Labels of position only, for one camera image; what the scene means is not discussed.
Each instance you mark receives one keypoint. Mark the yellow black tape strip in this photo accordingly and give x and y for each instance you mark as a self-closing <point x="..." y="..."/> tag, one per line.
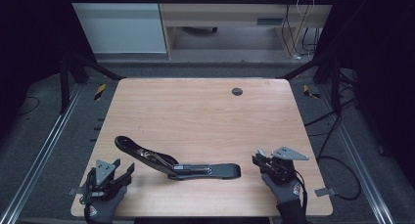
<point x="100" y="92"/>
<point x="306" y="91"/>

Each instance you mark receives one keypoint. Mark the black metal stand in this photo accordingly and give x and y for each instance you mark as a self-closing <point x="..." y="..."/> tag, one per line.
<point x="65" y="87"/>
<point x="335" y="87"/>

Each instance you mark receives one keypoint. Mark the white cabinet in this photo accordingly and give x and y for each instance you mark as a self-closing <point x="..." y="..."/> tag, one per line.
<point x="120" y="28"/>

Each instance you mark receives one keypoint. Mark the grey tape tab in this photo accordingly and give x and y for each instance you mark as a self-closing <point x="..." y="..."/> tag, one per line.
<point x="73" y="190"/>
<point x="324" y="191"/>

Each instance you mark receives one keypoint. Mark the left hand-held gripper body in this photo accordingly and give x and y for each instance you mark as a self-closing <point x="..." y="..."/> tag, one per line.
<point x="104" y="181"/>

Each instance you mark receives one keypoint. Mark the person's right hand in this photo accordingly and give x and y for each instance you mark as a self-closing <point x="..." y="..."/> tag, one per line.
<point x="285" y="193"/>

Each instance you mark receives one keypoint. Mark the dark elongated object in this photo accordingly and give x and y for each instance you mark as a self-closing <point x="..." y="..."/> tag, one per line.
<point x="199" y="30"/>

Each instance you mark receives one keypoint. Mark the light wooden desk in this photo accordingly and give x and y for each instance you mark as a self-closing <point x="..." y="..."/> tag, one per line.
<point x="228" y="13"/>

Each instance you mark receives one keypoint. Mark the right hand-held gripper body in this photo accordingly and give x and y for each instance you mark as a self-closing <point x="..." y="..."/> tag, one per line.
<point x="280" y="168"/>

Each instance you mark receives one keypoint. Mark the aluminium floor rail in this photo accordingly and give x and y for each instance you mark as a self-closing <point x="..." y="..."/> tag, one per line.
<point x="45" y="152"/>
<point x="359" y="165"/>

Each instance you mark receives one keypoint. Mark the black stapler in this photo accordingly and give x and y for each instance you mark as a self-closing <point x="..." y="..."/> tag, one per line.
<point x="195" y="170"/>

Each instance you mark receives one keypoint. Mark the dark round table grommet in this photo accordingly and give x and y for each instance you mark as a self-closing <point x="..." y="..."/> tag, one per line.
<point x="237" y="91"/>

